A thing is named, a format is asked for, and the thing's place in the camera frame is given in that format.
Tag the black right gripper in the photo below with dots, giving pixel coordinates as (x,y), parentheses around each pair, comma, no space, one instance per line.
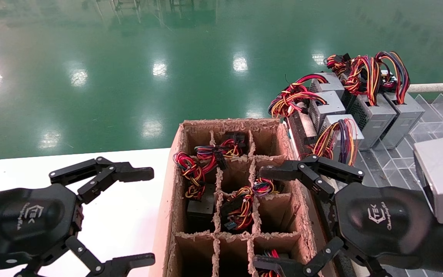
(379,219)

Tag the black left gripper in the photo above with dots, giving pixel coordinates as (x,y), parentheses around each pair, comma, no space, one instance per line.
(21,219)

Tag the brown cardboard divider box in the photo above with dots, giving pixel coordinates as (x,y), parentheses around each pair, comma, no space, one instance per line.
(190,132)

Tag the clear acrylic compartment tray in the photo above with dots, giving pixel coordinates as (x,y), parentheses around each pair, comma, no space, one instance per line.
(437,119)

